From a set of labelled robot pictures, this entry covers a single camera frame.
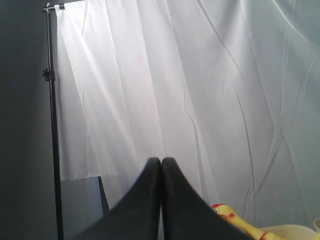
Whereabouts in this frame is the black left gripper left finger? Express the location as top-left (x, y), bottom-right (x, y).
top-left (74, 157), bottom-right (162, 240)

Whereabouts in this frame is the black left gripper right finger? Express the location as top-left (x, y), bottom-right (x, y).
top-left (161, 157), bottom-right (252, 240)

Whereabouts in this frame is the whole rubber chicken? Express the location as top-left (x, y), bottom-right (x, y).
top-left (212, 203), bottom-right (280, 240)

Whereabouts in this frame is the cream bin marked circle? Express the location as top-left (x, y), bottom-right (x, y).
top-left (261, 224), bottom-right (319, 240)

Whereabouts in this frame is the cream bin marked cross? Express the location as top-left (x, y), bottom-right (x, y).
top-left (313, 217), bottom-right (320, 233)

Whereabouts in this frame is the blue-grey backdrop curtain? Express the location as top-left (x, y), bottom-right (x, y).
top-left (55, 0), bottom-right (320, 227)

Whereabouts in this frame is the black backdrop stand pole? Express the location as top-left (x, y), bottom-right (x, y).
top-left (41, 2), bottom-right (64, 240)

